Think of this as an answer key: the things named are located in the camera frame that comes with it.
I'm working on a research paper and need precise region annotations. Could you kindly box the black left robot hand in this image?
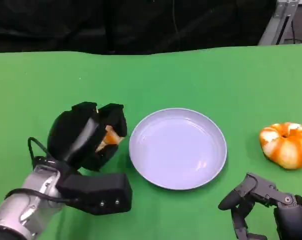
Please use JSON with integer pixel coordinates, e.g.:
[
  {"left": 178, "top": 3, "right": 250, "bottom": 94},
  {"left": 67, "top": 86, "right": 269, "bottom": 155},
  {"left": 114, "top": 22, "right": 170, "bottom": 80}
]
[{"left": 46, "top": 101, "right": 128, "bottom": 172}]

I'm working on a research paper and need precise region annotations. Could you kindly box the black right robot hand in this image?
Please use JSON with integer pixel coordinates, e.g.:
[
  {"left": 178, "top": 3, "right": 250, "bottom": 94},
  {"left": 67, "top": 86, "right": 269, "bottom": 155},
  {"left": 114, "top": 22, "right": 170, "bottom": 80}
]
[{"left": 217, "top": 172, "right": 302, "bottom": 240}]

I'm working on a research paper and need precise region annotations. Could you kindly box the orange white toy bread roll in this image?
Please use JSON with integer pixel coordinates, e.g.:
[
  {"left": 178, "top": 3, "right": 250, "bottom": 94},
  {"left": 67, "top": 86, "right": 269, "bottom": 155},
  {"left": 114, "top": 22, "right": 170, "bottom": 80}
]
[{"left": 95, "top": 106, "right": 123, "bottom": 154}]

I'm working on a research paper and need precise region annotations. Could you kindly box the round orange white bread roll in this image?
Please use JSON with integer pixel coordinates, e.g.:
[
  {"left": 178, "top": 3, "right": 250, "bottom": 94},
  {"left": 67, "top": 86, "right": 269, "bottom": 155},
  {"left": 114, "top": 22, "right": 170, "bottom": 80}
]
[{"left": 259, "top": 122, "right": 302, "bottom": 170}]

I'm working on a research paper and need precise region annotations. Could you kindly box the lilac plate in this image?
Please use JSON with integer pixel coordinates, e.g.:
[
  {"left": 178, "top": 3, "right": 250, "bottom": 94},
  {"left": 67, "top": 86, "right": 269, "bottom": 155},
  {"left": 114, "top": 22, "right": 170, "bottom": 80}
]
[{"left": 128, "top": 107, "right": 228, "bottom": 191}]

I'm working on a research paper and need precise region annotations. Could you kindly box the green table cloth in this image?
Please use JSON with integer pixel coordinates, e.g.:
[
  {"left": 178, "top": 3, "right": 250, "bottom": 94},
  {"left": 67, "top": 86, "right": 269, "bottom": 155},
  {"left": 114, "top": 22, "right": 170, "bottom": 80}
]
[{"left": 0, "top": 42, "right": 302, "bottom": 240}]

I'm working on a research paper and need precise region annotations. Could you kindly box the black backdrop curtain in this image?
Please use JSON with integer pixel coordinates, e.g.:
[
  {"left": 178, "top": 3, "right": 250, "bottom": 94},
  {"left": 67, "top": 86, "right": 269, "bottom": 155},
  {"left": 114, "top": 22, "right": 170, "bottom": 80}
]
[{"left": 0, "top": 0, "right": 277, "bottom": 55}]

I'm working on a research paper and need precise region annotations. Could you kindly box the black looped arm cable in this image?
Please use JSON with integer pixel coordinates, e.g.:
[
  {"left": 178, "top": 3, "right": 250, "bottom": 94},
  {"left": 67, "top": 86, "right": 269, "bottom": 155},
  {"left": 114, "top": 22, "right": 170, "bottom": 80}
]
[{"left": 27, "top": 136, "right": 57, "bottom": 166}]

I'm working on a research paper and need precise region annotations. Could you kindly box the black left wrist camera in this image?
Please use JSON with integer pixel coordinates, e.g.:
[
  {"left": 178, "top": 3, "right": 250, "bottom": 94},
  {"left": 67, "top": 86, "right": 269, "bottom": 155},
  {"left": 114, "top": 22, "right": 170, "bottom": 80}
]
[{"left": 55, "top": 172, "right": 133, "bottom": 216}]

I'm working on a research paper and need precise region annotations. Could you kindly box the black camera cable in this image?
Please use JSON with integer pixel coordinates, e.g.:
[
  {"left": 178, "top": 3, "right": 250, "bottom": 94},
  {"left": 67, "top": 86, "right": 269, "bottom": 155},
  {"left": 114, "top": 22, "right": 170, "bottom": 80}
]
[{"left": 3, "top": 187, "right": 80, "bottom": 204}]

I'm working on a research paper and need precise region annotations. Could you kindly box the black floor cable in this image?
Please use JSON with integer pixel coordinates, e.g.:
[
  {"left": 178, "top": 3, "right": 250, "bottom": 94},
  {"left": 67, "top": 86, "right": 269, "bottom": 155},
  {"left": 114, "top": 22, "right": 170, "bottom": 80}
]
[{"left": 289, "top": 19, "right": 302, "bottom": 44}]

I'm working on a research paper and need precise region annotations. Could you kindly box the aluminium frame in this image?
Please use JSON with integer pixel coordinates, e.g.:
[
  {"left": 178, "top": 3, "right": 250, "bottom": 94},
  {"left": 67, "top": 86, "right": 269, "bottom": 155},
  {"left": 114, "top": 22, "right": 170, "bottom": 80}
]
[{"left": 257, "top": 0, "right": 299, "bottom": 46}]

